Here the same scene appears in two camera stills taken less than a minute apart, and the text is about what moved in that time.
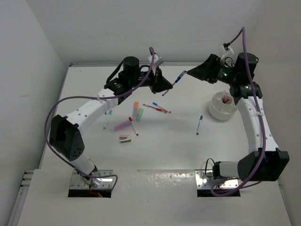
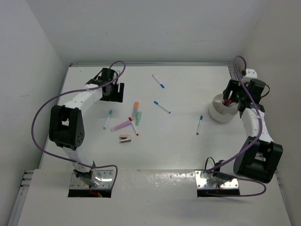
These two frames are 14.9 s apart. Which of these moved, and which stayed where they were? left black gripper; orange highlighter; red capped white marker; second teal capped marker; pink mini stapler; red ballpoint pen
Moved: left black gripper; red ballpoint pen
Stayed: red capped white marker; orange highlighter; pink mini stapler; second teal capped marker
